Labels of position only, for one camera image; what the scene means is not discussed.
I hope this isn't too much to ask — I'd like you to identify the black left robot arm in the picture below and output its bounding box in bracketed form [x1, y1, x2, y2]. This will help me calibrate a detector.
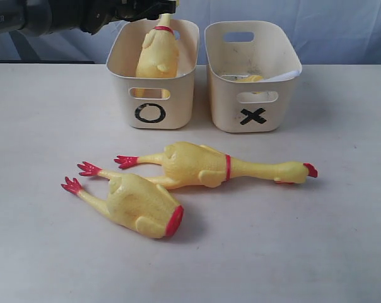
[0, 0, 179, 37]

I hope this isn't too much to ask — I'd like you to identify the cream bin marked O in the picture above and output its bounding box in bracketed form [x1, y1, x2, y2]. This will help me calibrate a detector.
[106, 20, 199, 129]

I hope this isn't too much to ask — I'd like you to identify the headless yellow rubber chicken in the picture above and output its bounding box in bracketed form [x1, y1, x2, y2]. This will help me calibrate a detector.
[61, 162, 184, 239]

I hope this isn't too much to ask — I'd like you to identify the cream bin marked X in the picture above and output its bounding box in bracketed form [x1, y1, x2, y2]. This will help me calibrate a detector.
[204, 21, 302, 133]

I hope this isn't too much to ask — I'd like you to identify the large yellow rubber chicken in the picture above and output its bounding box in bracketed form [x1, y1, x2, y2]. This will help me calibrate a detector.
[135, 13, 179, 79]

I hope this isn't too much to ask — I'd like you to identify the detached yellow chicken head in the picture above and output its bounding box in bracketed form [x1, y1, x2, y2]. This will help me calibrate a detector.
[234, 71, 302, 95]

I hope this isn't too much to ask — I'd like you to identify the yellow rubber chicken with head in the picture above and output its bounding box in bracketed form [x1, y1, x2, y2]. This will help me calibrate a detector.
[113, 141, 319, 190]

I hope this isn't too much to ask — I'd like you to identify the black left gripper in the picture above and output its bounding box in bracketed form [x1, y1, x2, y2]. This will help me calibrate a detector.
[79, 0, 177, 35]

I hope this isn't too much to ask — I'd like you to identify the grey backdrop curtain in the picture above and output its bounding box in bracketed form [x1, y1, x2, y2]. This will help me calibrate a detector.
[0, 0, 381, 64]

